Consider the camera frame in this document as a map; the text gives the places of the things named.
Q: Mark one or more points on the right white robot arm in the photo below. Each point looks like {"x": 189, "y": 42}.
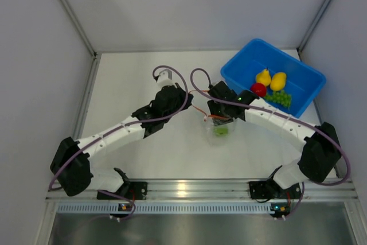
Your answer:
{"x": 317, "y": 144}

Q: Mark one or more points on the clear zip top bag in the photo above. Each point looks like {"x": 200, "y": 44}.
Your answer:
{"x": 207, "y": 124}

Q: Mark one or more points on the aluminium mounting rail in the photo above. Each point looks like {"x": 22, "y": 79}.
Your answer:
{"x": 235, "y": 189}

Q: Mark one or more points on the slotted cable duct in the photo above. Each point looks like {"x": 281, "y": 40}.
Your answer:
{"x": 170, "y": 208}

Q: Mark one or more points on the green fake lime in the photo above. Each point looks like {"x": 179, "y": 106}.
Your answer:
{"x": 220, "y": 131}

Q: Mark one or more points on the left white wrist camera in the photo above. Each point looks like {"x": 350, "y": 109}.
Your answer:
{"x": 164, "y": 78}

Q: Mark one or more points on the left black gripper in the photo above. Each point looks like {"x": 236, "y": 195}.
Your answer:
{"x": 182, "y": 94}

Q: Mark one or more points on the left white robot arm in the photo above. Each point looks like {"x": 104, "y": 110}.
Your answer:
{"x": 74, "y": 163}

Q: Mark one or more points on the blue plastic bin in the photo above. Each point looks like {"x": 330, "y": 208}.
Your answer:
{"x": 302, "y": 81}

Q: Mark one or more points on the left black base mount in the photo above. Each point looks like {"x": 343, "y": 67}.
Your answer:
{"x": 136, "y": 190}

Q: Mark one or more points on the yellow fake pepper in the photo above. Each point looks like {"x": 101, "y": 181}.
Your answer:
{"x": 263, "y": 77}

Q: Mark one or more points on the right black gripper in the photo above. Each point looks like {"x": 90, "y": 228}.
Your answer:
{"x": 218, "y": 120}

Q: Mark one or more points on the red fake apple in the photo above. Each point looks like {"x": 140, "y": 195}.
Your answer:
{"x": 259, "y": 89}

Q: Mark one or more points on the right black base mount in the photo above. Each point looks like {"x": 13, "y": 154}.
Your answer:
{"x": 259, "y": 191}

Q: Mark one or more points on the green fake lettuce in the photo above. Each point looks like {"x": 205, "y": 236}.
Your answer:
{"x": 279, "y": 97}

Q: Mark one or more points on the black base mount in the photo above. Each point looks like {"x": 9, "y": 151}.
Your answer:
{"x": 136, "y": 190}
{"x": 259, "y": 191}

